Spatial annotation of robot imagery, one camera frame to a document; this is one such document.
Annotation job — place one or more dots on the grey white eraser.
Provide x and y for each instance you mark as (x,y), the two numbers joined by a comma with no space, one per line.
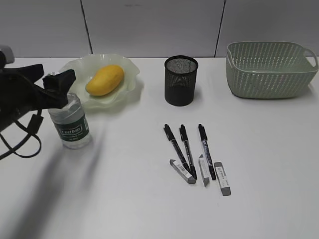
(204,170)
(179,168)
(222,179)

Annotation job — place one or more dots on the yellow mango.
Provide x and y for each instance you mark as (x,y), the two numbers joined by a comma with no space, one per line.
(105,80)

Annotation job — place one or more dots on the clear water bottle green label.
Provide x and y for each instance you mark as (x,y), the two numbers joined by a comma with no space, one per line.
(71,123)

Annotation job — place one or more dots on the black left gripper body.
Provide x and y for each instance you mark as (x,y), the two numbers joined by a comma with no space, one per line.
(18,96)

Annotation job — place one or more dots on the black mesh pen holder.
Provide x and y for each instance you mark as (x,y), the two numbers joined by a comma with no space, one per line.
(180,79)

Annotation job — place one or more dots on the light green woven basket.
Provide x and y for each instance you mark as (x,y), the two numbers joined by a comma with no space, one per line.
(269,69)

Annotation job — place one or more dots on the frosted green wavy plate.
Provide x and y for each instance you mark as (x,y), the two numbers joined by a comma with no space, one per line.
(85,68)

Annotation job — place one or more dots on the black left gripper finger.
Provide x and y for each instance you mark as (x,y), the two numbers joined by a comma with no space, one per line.
(56,88)
(32,72)

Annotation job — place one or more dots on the black marker pen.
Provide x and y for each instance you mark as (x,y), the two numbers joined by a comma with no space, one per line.
(184,139)
(203,137)
(172,139)

